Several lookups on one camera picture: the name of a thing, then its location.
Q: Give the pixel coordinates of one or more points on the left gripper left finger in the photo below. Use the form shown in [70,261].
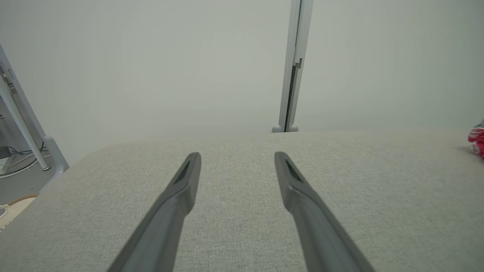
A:
[166,219]

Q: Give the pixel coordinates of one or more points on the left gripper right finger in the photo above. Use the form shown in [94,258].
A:
[314,223]

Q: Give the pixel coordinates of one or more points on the red shorts with white band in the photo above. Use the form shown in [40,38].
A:
[479,149]

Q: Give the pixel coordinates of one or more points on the red jersey with white stripes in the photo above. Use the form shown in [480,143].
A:
[477,135]

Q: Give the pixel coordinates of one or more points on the white base with tan rim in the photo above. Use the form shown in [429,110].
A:
[13,211]

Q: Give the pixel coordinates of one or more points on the white slanted metal leg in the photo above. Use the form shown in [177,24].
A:
[22,128]

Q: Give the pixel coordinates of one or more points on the dark box on floor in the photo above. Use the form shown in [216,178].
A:
[4,152]

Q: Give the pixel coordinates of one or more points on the grey cylindrical post foot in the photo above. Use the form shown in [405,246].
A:
[276,129]
[293,129]

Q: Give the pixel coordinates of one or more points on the slanted grey partition post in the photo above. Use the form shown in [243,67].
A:
[55,155]

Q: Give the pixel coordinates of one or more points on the grey metal frame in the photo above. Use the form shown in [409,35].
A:
[480,124]

